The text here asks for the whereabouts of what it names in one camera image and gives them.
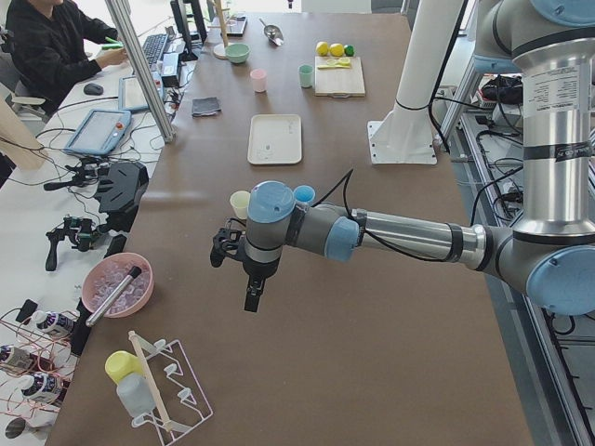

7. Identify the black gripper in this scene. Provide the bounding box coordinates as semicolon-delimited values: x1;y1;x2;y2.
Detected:
243;241;282;312

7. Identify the cream yellow cup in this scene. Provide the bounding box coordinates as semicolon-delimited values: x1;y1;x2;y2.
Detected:
230;190;251;220

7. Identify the blue cup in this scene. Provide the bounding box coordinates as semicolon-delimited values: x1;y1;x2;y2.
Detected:
294;185;316;205

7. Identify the pink cup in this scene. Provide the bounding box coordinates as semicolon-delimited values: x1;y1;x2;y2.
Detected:
250;69;267;93

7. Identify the green cup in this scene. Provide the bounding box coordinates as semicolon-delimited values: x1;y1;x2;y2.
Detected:
298;64;314;88

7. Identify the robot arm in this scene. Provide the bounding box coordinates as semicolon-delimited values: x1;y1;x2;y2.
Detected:
239;1;594;315

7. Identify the cream rabbit tray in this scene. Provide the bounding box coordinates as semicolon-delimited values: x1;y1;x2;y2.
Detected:
247;114;302;165

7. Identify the metal muddler stick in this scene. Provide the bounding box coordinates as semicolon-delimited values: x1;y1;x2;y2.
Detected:
86;266;142;327

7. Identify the pink bowl with ice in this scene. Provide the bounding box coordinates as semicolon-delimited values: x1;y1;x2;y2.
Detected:
82;253;154;319

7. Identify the yellow cup on rack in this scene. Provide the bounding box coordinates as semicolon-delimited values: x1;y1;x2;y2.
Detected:
104;350;143;384

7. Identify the grey cup on rack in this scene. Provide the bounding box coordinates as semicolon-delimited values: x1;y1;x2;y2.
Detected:
116;373;156;418

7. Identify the wooden rod on rack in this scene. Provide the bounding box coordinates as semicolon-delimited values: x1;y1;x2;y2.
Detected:
128;331;173;432

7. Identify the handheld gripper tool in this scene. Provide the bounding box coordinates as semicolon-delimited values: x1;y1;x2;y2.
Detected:
43;157;109;191
45;216;108;271

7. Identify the grey folded cloth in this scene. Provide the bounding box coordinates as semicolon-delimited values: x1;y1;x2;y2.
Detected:
192;97;221;117

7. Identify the purple label bottle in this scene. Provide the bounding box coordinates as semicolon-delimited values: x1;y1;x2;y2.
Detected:
1;345;38;374
31;310;75;339
17;373;63;404

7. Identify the blue teach pendant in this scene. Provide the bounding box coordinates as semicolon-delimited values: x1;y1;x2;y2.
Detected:
63;109;131;156
118;76;149;113

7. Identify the wooden cutting board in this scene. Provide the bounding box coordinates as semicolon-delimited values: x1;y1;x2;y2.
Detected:
314;56;365;98

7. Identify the green bowl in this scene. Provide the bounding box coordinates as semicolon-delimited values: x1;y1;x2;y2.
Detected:
225;43;250;64

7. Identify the yellow plastic knife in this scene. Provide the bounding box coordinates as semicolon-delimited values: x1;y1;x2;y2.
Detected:
316;64;351;70

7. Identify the wooden stand with base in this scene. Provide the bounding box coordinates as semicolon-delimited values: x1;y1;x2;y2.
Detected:
208;0;230;59

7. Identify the yellow lemon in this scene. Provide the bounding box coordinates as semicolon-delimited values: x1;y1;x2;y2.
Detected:
315;41;329;57
328;43;345;58

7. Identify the metal scoop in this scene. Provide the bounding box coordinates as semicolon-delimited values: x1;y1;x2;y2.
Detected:
258;18;284;46

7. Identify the black computer mouse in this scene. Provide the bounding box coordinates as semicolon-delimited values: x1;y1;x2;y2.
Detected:
83;83;104;96

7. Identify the black keyboard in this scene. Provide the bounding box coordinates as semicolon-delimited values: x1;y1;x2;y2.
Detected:
142;33;168;66

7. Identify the seated person in black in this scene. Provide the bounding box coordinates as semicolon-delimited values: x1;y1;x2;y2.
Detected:
6;0;127;114

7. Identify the white wire cup rack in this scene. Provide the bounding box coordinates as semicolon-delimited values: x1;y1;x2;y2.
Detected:
131;339;214;445

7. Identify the aluminium frame post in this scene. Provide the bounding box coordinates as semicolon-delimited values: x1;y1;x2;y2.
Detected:
105;0;176;144

